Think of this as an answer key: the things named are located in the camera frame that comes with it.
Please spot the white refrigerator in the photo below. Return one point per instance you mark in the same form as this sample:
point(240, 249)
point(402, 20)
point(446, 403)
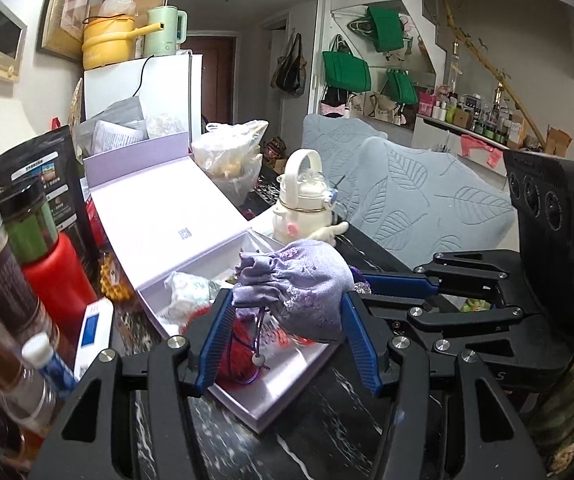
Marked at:
point(132, 80)

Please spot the gold framed picture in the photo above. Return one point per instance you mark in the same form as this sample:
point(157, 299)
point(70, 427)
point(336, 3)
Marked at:
point(64, 10)

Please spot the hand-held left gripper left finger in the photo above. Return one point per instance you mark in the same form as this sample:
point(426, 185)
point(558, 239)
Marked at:
point(217, 342)

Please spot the pale green electric kettle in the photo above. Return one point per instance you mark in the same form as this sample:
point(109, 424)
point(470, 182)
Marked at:
point(162, 32)

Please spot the woven straw fan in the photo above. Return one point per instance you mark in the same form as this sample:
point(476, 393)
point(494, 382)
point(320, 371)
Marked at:
point(75, 105)

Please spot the beige tote bag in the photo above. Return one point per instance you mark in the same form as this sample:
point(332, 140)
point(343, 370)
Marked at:
point(372, 106)

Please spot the black printed snack bag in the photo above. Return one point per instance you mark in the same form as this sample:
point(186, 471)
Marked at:
point(42, 160)

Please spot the white cabinet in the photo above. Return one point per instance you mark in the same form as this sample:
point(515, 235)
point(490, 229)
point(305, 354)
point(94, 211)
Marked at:
point(442, 132)

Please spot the dark red fuzzy scrunchie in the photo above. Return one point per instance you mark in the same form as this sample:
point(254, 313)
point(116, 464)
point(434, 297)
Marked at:
point(239, 355)

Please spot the brown cardboard box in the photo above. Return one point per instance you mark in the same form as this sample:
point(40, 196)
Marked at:
point(559, 142)

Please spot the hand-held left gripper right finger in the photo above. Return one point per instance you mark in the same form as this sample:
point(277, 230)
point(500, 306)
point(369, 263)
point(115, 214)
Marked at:
point(362, 347)

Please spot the clear plastic food bag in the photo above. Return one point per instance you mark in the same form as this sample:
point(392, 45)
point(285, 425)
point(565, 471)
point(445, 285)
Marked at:
point(227, 155)

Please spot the yellow waffle-shaped toy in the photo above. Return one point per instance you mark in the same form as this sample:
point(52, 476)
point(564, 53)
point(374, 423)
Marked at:
point(116, 280)

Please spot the clear plastic jar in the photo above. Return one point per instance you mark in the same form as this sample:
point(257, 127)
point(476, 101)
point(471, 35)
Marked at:
point(2, 290)

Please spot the pink cloth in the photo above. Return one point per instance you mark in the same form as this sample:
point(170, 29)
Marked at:
point(477, 149)

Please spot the dark hanging bag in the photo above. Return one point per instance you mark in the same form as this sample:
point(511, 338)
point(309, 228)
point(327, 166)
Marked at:
point(289, 67)

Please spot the shelf of cosmetic bottles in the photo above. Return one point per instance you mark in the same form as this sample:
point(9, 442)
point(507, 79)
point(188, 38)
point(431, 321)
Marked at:
point(472, 115)

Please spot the lavender gift box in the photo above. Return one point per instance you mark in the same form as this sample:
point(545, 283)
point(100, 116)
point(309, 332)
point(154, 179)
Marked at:
point(167, 230)

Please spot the green tote bag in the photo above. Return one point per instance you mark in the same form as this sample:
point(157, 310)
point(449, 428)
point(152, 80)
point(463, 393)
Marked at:
point(402, 89)
point(347, 72)
point(387, 27)

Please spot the white blue flat box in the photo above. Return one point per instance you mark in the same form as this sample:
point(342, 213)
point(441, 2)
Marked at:
point(94, 335)

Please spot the cream cartoon dog water bottle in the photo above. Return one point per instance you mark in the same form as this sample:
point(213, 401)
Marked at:
point(302, 205)

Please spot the crumpled clear plastic bag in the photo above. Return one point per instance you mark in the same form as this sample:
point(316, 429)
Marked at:
point(117, 4)

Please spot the person's right forearm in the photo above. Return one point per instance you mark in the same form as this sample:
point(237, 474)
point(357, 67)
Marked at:
point(562, 410)

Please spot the green jar with black lid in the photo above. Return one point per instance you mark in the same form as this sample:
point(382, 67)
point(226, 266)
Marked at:
point(29, 220)

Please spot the blue white tube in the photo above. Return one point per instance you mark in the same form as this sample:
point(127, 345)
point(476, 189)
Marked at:
point(52, 365)

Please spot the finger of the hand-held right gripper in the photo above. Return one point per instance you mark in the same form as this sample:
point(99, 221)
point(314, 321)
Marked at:
point(447, 317)
point(402, 283)

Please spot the bamboo pole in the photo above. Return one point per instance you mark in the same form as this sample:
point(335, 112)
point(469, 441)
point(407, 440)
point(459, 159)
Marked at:
point(492, 67)

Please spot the brown wooden door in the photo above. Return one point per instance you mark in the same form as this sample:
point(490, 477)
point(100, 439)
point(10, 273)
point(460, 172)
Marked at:
point(212, 80)

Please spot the grey plastic mailer bag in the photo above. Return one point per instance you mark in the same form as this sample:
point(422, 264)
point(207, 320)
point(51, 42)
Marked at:
point(112, 125)

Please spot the yellow cooking pot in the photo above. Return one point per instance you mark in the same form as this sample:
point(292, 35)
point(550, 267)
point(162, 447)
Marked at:
point(104, 45)

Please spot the white leaf-print packet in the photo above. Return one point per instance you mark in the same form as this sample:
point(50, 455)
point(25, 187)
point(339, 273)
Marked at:
point(192, 295)

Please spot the red bottle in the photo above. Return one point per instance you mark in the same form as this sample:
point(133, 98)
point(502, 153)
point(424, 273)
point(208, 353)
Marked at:
point(62, 285)

